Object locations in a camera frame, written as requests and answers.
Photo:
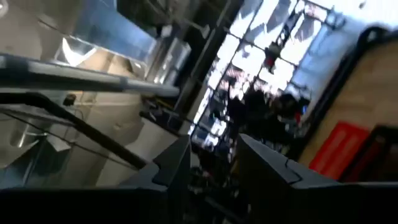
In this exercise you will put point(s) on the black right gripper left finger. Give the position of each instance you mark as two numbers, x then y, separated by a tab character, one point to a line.
177	161

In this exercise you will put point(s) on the black plastic basket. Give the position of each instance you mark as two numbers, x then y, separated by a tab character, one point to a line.
382	155

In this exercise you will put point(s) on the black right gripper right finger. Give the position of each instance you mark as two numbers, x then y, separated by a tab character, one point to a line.
264	168

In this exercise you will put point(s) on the red plastic basket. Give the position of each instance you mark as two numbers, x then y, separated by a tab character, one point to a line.
339	151

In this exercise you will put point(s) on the black aluminium rig frame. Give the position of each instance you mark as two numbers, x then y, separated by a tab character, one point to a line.
327	102

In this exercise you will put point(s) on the grey metal beam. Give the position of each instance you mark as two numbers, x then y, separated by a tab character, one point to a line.
93	79

